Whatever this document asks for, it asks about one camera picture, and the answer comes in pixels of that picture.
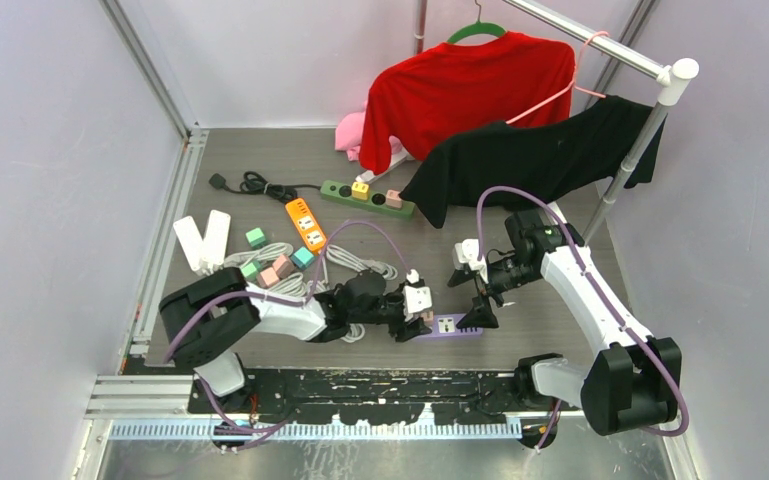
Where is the metal clothes rack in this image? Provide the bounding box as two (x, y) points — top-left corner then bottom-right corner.
(357, 0), (701, 243)

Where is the green power strip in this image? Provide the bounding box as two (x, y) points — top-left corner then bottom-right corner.
(319, 181), (415, 219)

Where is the purple power strip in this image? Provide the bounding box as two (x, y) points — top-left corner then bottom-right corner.
(417, 314), (483, 341)

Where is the pink cloth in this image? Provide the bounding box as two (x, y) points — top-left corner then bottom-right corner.
(334, 103), (367, 162)

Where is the small strip grey cable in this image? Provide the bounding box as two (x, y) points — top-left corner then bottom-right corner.
(221, 242), (296, 273)

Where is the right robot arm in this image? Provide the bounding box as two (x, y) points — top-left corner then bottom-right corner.
(448, 210), (682, 436)

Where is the green hanger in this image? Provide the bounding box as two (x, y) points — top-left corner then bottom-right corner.
(446, 0), (507, 44)

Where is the red t-shirt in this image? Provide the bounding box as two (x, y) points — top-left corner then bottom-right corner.
(359, 32), (576, 174)

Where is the large strip white cable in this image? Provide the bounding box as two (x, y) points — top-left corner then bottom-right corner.
(271, 271), (326, 299)

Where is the pink hanger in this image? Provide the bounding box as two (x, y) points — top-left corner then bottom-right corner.
(506, 30), (611, 125)

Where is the yellow plug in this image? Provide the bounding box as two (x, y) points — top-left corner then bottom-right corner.
(350, 181), (370, 202)

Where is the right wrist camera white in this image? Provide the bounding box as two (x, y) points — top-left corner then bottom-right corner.
(453, 239), (489, 282)

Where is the orange strip grey cable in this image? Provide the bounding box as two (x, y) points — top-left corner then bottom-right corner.
(320, 243), (400, 283)

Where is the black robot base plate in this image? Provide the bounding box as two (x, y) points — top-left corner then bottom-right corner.
(187, 367), (553, 426)

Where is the black power cable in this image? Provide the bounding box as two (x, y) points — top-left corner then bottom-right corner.
(208, 170), (322, 204)

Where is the orange power strip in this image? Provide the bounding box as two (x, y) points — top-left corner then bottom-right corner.
(285, 198), (327, 255)

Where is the large white power strip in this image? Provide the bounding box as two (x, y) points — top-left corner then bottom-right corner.
(200, 210), (231, 274)

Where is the black t-shirt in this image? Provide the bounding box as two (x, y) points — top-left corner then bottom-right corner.
(400, 96), (652, 229)

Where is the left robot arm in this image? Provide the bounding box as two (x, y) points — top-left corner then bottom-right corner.
(159, 268), (433, 413)

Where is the small white power strip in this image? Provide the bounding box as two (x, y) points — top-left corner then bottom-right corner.
(173, 216), (204, 275)

